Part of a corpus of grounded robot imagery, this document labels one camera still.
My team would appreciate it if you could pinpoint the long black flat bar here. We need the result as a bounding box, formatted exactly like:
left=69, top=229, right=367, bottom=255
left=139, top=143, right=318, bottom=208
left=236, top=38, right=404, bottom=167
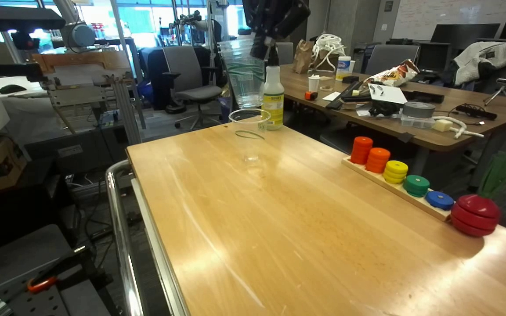
left=323, top=78, right=366, bottom=113

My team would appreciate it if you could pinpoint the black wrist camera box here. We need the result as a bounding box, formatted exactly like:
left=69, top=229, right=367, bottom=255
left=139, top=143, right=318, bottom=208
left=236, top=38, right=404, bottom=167
left=276, top=0, right=313, bottom=39

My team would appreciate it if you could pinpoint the white cable with plug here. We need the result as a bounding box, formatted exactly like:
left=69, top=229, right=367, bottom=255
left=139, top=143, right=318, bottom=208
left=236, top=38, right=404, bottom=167
left=431, top=113, right=487, bottom=141

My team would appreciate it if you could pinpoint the yellow label spray bottle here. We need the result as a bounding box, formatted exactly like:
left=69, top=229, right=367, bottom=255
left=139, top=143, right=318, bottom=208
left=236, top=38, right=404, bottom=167
left=258, top=46, right=287, bottom=134

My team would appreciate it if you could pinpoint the snack chips bag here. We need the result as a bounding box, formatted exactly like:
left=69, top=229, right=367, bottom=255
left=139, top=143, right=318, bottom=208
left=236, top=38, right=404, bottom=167
left=364, top=59, right=422, bottom=88

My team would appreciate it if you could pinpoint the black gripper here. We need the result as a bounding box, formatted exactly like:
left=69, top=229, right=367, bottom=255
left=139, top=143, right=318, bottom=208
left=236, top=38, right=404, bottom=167
left=241, top=0, right=285, bottom=60

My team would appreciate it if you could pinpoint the white cloth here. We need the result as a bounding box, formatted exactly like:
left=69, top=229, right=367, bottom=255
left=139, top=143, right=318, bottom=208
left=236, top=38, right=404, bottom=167
left=452, top=39, right=506, bottom=87

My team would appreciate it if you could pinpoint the grey office chair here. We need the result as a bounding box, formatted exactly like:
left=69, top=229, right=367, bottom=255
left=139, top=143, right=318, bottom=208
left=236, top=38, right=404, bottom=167
left=162, top=45, right=225, bottom=132

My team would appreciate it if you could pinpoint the green ribbed plastic object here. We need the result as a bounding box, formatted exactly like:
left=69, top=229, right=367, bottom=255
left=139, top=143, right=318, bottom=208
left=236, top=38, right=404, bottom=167
left=476, top=150, right=506, bottom=201

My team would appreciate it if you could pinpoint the orange clamp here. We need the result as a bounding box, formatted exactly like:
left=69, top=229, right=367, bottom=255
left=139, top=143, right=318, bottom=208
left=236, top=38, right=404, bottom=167
left=25, top=275, right=60, bottom=296

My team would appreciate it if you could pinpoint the blue toy disc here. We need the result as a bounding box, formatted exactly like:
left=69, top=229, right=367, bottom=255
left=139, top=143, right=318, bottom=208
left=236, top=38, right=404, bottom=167
left=425, top=189, right=455, bottom=211

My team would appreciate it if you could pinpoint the white cable bundle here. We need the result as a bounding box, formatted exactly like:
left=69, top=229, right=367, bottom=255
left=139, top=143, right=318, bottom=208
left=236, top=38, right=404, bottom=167
left=311, top=32, right=348, bottom=73

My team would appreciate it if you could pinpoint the small white cup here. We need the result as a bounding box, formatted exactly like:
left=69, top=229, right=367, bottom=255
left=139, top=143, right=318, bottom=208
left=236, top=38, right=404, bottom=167
left=306, top=74, right=323, bottom=95

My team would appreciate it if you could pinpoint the yellow toy disc stack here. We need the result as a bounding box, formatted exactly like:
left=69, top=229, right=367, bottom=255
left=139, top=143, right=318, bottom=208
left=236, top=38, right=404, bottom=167
left=381, top=159, right=411, bottom=187

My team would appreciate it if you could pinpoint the red-orange toy disc stack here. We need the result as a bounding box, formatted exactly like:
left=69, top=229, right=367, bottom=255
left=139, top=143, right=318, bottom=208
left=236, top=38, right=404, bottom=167
left=348, top=136, right=376, bottom=166

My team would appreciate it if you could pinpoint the white container blue label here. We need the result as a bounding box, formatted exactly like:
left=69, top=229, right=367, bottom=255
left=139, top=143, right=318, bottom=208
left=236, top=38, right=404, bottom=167
left=334, top=53, right=355, bottom=85

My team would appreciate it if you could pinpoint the clear glass bowl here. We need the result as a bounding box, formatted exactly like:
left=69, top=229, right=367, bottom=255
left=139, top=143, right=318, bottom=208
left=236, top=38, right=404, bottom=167
left=223, top=38, right=267, bottom=104

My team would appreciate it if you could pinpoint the wooden stacking toy base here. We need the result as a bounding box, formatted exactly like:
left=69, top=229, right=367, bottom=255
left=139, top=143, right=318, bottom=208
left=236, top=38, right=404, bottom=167
left=339, top=155, right=455, bottom=224

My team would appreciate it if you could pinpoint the large red toy disc stack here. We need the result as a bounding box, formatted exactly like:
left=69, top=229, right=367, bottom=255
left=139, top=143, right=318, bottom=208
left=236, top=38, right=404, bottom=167
left=446, top=192, right=504, bottom=239

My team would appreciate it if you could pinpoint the small black device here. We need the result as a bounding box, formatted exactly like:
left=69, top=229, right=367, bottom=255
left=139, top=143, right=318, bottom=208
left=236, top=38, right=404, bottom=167
left=401, top=88, right=446, bottom=106

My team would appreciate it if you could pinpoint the orange toy disc stack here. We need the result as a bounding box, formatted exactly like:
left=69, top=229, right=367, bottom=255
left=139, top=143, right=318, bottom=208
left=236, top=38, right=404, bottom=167
left=364, top=146, right=392, bottom=174

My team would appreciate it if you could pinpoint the brown paper bag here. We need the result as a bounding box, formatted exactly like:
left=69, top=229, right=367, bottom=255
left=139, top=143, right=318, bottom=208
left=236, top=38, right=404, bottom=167
left=292, top=38, right=316, bottom=76

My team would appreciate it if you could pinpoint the green toy disc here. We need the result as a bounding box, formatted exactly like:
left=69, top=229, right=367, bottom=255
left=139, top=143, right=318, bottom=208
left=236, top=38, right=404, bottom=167
left=403, top=173, right=432, bottom=199

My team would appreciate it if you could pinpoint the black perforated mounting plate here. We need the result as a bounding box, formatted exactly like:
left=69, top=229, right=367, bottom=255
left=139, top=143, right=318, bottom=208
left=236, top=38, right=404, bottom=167
left=0, top=224, right=114, bottom=316

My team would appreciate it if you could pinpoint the steel cart handle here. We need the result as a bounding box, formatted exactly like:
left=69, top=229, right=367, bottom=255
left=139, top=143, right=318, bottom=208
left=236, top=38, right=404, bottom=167
left=104, top=157, right=150, bottom=316

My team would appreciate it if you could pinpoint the black remote control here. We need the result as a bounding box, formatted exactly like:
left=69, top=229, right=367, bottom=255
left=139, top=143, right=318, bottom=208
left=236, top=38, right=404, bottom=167
left=452, top=102, right=499, bottom=124

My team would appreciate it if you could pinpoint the grey cylindrical device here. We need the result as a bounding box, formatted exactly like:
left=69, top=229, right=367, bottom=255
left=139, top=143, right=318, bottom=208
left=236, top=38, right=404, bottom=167
left=58, top=20, right=99, bottom=50

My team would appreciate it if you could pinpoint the white printed booklet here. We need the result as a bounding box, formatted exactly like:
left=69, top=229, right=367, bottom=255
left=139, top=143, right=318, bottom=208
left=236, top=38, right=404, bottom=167
left=367, top=81, right=410, bottom=106

